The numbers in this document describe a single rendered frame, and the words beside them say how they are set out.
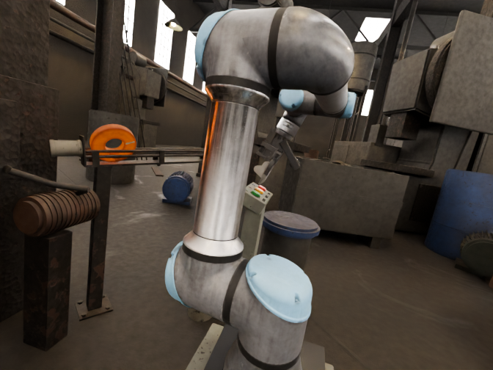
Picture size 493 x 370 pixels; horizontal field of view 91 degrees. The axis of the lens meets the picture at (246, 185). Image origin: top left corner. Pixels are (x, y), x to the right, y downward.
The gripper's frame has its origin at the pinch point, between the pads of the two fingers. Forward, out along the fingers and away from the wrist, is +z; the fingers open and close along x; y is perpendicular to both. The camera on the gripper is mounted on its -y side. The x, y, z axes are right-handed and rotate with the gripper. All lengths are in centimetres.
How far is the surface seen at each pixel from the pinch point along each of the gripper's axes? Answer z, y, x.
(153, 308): 74, 13, 3
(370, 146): -72, -87, -290
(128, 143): 12, 52, 9
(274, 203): 52, -11, -195
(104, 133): 11, 56, 17
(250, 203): 8.5, -0.6, 4.5
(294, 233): 17.2, -23.9, -22.1
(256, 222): 16.1, -6.1, -2.5
